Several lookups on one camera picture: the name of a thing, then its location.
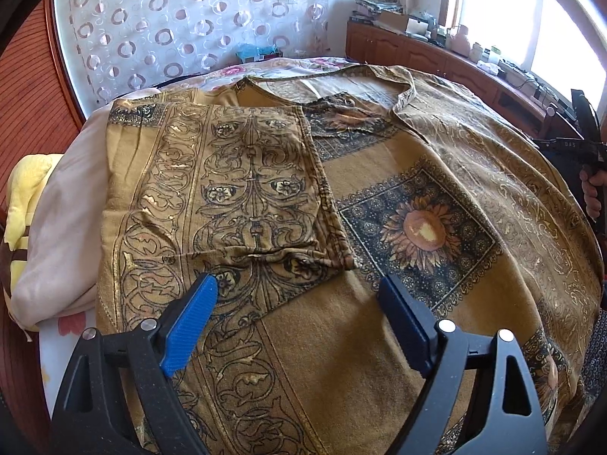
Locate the white ceramic jug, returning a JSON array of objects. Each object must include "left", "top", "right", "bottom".
[{"left": 448, "top": 24, "right": 472, "bottom": 54}]

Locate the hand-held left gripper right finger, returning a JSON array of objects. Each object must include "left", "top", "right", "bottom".
[{"left": 378, "top": 274, "right": 551, "bottom": 455}]

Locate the stack of magazines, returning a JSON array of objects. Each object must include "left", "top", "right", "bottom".
[{"left": 353, "top": 0, "right": 404, "bottom": 16}]

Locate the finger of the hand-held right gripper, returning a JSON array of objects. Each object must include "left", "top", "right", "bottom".
[{"left": 570, "top": 88, "right": 607, "bottom": 168}]

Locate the pink floral blanket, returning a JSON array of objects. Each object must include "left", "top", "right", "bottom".
[{"left": 201, "top": 56, "right": 366, "bottom": 91}]

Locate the person's right hand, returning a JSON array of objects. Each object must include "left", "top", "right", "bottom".
[{"left": 579, "top": 167, "right": 607, "bottom": 221}]

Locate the strawberry print bed sheet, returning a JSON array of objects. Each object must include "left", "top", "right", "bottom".
[{"left": 38, "top": 310, "right": 112, "bottom": 437}]

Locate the cardboard box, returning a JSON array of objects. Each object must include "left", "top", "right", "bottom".
[{"left": 379, "top": 9, "right": 411, "bottom": 33}]

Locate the dark dotted bag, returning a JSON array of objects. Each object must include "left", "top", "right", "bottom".
[{"left": 581, "top": 310, "right": 607, "bottom": 394}]

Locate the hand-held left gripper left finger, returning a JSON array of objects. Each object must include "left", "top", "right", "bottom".
[{"left": 51, "top": 272, "right": 219, "bottom": 455}]

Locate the golden patterned garment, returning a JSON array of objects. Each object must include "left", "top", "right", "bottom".
[{"left": 97, "top": 64, "right": 607, "bottom": 455}]

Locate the teal tissue pack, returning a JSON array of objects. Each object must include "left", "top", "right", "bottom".
[{"left": 236, "top": 42, "right": 278, "bottom": 61}]

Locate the circle patterned sheer curtain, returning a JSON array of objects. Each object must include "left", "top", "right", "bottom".
[{"left": 52, "top": 0, "right": 344, "bottom": 119}]

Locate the beige folded cloth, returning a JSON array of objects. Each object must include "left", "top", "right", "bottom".
[{"left": 8, "top": 86, "right": 164, "bottom": 330}]

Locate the yellow plush blanket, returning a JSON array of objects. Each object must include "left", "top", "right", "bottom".
[{"left": 0, "top": 153, "right": 64, "bottom": 295}]

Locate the window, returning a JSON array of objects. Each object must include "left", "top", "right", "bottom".
[{"left": 439, "top": 0, "right": 607, "bottom": 100}]

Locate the wooden cabinet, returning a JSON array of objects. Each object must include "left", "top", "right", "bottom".
[{"left": 345, "top": 19, "right": 577, "bottom": 140}]

